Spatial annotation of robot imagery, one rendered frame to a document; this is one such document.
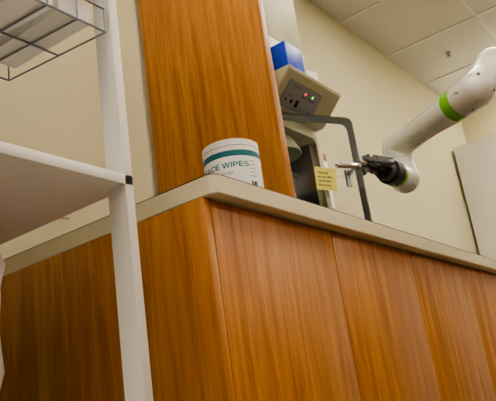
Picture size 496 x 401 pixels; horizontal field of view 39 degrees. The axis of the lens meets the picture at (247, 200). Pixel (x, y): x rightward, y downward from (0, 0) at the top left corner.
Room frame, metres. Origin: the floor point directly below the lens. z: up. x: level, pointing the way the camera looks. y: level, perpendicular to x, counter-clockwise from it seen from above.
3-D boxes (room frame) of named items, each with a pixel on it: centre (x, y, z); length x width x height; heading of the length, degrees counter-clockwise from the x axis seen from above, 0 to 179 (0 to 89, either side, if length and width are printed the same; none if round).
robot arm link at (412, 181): (2.46, -0.59, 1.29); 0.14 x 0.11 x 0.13; 145
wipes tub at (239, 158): (1.48, 0.02, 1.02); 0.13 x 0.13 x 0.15
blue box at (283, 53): (1.97, -0.17, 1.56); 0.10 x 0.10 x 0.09; 55
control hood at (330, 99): (2.05, -0.23, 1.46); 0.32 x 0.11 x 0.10; 145
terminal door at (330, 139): (2.02, -0.24, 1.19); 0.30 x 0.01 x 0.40; 118
